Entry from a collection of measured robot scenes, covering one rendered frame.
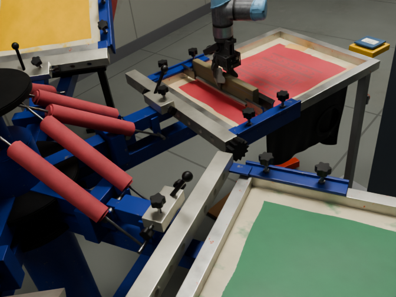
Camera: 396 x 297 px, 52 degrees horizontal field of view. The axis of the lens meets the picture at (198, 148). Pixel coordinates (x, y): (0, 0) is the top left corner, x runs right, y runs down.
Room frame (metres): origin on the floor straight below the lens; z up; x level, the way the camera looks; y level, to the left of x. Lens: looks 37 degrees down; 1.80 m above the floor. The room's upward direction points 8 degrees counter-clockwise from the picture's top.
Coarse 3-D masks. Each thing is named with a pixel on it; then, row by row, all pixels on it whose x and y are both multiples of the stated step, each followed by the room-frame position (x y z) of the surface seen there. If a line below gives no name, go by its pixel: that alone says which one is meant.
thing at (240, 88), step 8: (200, 64) 1.56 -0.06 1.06; (208, 64) 1.55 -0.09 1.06; (200, 72) 1.57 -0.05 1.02; (208, 72) 1.52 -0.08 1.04; (224, 72) 1.46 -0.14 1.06; (208, 80) 1.52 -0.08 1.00; (232, 80) 1.39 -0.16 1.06; (240, 80) 1.38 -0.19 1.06; (224, 88) 1.43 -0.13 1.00; (232, 88) 1.39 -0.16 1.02; (240, 88) 1.34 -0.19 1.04; (248, 88) 1.31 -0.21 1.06; (256, 88) 1.30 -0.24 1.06; (240, 96) 1.35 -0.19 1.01; (248, 96) 1.31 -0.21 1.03; (256, 96) 1.30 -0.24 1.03
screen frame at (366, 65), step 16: (272, 32) 1.96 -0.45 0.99; (288, 32) 1.93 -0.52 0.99; (240, 48) 1.83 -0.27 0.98; (320, 48) 1.74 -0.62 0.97; (336, 48) 1.68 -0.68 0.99; (368, 64) 1.50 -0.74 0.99; (176, 80) 1.64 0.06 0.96; (336, 80) 1.40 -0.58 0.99; (352, 80) 1.43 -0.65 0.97; (176, 96) 1.45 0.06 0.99; (304, 96) 1.32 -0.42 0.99; (320, 96) 1.33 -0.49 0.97; (208, 112) 1.30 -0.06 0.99
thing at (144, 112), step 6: (144, 108) 1.30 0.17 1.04; (150, 108) 1.29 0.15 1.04; (132, 114) 1.27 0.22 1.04; (138, 114) 1.26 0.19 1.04; (144, 114) 1.25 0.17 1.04; (150, 114) 1.25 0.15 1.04; (156, 114) 1.26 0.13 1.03; (168, 114) 1.28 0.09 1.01; (126, 120) 1.23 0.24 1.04; (132, 120) 1.23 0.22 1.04; (138, 120) 1.22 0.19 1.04; (144, 120) 1.23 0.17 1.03; (150, 120) 1.25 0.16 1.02; (162, 120) 1.27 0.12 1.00; (138, 126) 1.22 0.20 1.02; (144, 126) 1.23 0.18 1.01; (150, 126) 1.24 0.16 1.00
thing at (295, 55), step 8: (272, 48) 1.85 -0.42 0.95; (280, 48) 1.84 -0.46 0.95; (288, 48) 1.83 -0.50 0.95; (256, 56) 1.79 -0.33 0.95; (264, 56) 1.78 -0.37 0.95; (288, 56) 1.74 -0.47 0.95; (296, 56) 1.73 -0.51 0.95; (304, 56) 1.72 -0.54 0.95; (184, 88) 1.56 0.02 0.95; (192, 88) 1.56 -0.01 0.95; (200, 88) 1.55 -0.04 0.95; (208, 88) 1.54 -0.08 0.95; (192, 96) 1.49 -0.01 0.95; (200, 96) 1.48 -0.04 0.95; (208, 96) 1.47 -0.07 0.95; (216, 96) 1.46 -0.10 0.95
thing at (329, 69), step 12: (312, 60) 1.67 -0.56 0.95; (324, 60) 1.66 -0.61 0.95; (324, 72) 1.54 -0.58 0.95; (336, 72) 1.53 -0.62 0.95; (300, 84) 1.47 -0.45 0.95; (312, 84) 1.46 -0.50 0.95; (216, 108) 1.37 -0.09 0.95; (228, 108) 1.36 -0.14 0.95; (240, 108) 1.35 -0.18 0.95; (240, 120) 1.26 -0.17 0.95
